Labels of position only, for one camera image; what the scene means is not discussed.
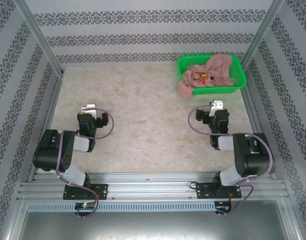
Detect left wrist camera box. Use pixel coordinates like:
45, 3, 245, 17
81, 103, 98, 119

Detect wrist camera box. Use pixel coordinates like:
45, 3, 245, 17
81, 103, 98, 119
209, 99, 224, 117

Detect aluminium corner post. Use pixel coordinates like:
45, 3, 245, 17
239, 0, 287, 68
14, 0, 65, 76

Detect brushed metal panel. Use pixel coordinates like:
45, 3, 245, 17
7, 209, 301, 240

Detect grey slotted cable duct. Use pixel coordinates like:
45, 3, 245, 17
26, 201, 216, 213

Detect small controller circuit board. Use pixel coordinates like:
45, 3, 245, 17
215, 201, 233, 213
74, 202, 98, 210

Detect aluminium mounting rail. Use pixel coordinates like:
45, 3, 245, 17
16, 171, 290, 202

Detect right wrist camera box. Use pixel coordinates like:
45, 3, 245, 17
209, 99, 224, 117

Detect pink t-shirt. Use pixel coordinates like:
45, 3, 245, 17
177, 54, 236, 100

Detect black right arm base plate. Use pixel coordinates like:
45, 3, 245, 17
196, 181, 243, 200

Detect green plastic mesh basket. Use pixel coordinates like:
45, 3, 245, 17
176, 54, 248, 97

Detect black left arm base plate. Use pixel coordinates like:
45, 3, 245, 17
62, 183, 109, 201

